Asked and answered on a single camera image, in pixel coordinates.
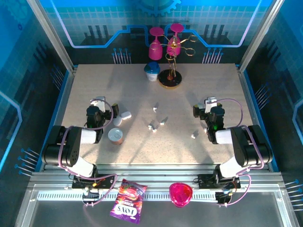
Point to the white earbud charging case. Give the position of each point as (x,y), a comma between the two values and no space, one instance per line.
(117,121)
(126,115)

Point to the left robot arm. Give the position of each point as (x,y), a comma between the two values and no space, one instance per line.
(68,146)

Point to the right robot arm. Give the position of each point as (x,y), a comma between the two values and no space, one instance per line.
(248,146)

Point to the metal tin can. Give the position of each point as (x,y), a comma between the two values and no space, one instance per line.
(116,136)

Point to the gold stand with pink glasses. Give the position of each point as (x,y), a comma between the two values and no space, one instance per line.
(170,81)

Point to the white cup with blue lid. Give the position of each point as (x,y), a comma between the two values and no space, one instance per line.
(152,71)

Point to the pink wine glass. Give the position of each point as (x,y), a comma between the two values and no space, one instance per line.
(174,48)
(155,50)

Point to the small black connector module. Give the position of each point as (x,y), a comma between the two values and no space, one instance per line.
(91,195)
(222,197)

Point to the pink plastic bowl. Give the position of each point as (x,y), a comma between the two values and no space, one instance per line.
(181,194)

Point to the purple candy bag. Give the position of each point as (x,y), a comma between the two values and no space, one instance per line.
(127,203)

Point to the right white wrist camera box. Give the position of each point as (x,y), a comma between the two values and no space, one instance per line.
(209,105)

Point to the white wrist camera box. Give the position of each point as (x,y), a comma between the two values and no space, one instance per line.
(100,104)
(209,105)

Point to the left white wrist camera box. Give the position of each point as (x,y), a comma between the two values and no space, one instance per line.
(100,104)

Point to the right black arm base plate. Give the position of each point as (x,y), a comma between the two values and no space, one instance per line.
(204,180)

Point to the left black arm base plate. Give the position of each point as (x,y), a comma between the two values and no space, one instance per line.
(106,180)

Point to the aluminium rail beam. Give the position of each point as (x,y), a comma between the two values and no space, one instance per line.
(154,170)

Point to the aluminium frame post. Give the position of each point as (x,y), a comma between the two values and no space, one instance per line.
(52,33)
(260,33)

